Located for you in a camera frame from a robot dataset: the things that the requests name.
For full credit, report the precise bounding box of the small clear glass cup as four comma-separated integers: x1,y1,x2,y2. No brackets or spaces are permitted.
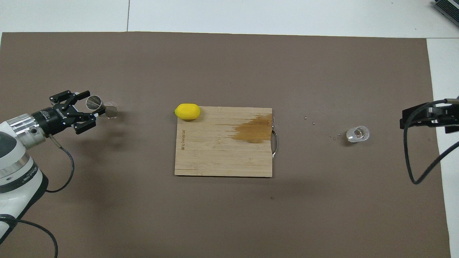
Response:
346,125,370,143

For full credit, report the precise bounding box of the yellow lemon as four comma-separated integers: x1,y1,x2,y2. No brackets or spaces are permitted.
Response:
174,103,201,120

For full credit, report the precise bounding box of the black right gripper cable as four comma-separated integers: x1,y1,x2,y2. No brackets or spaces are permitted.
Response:
403,100,459,185

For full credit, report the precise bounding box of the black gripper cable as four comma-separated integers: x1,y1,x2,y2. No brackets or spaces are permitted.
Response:
0,134,75,258
403,100,459,185

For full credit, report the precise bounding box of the grey ribbed device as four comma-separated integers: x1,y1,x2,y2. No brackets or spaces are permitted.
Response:
432,0,459,22

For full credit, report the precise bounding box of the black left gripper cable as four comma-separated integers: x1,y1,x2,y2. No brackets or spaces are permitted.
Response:
0,134,75,258

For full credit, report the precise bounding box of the steel double jigger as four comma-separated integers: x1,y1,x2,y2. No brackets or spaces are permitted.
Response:
86,95,119,120

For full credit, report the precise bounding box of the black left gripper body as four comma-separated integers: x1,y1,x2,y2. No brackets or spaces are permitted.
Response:
32,103,85,139

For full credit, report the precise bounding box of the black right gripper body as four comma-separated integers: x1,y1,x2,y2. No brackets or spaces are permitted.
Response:
434,97,459,126

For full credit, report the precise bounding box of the brown table mat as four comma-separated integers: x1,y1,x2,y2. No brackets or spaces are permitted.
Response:
0,32,451,258

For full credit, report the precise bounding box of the bamboo cutting board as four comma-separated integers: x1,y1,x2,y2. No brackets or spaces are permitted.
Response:
174,106,278,178

